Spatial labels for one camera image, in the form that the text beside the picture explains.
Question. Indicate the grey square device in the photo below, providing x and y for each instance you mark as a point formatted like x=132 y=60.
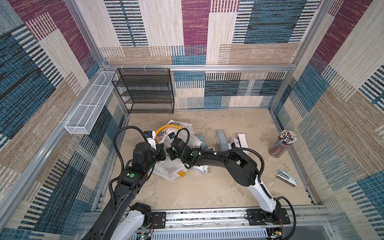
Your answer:
x=222 y=141

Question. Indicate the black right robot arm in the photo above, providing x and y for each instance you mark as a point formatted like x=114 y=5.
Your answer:
x=246 y=167

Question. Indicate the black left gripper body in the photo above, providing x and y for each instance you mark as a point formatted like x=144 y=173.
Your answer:
x=159 y=154

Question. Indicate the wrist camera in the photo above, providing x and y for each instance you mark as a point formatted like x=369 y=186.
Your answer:
x=172 y=136
x=150 y=136

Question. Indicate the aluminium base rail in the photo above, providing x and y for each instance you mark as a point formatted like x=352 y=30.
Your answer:
x=302 y=223

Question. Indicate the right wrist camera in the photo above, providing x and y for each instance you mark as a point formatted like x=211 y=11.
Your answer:
x=172 y=136

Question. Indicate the black wire mesh shelf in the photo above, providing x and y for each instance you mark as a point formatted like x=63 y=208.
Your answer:
x=145 y=90

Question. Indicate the white rectangular alarm clock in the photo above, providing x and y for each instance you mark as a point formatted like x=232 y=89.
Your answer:
x=242 y=140

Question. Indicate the white twin bell alarm clock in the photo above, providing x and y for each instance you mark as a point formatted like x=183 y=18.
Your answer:
x=203 y=169

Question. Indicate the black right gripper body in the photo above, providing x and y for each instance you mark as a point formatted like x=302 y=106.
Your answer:
x=172 y=151

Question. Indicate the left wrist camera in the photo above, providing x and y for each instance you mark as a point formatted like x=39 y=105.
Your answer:
x=150 y=136

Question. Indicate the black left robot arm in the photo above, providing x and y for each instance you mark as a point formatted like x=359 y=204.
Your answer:
x=126 y=186

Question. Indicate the cup of coloured pencils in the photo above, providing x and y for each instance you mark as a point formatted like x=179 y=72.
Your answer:
x=284 y=141

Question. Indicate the white wire mesh basket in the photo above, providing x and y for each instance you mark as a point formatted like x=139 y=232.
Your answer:
x=87 y=112

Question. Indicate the white canvas bag yellow handles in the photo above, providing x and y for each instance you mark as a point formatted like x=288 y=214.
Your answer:
x=171 y=170

